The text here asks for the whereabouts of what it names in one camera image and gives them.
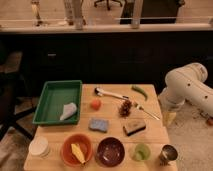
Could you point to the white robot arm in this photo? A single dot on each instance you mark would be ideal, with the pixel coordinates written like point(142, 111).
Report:
point(185, 83)

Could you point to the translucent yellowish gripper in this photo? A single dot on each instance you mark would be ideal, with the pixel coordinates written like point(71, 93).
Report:
point(168, 116)

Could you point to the brown pine cone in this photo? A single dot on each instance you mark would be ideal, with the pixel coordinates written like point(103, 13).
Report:
point(125, 108)

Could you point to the dark chair at left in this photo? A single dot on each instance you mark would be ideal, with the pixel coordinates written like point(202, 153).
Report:
point(9, 76)

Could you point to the blue sponge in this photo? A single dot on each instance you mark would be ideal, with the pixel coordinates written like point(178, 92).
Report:
point(99, 125)

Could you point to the orange bowl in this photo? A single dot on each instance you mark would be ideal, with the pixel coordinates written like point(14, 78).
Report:
point(86, 147)

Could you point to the dark purple bowl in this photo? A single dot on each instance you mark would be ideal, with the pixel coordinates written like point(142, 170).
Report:
point(110, 152)

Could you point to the white crumpled cloth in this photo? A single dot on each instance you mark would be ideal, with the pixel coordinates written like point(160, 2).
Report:
point(68, 110)

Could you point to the green plastic tray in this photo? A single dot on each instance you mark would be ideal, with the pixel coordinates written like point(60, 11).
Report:
point(55, 95)

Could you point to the green plastic cup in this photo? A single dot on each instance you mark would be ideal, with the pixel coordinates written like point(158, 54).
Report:
point(141, 152)

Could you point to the green chili pepper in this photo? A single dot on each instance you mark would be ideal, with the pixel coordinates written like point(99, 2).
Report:
point(140, 90)

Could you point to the metal cup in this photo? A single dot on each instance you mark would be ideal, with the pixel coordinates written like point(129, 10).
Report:
point(167, 154)

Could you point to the orange tomato ball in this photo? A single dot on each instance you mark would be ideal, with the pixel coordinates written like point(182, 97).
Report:
point(95, 104)

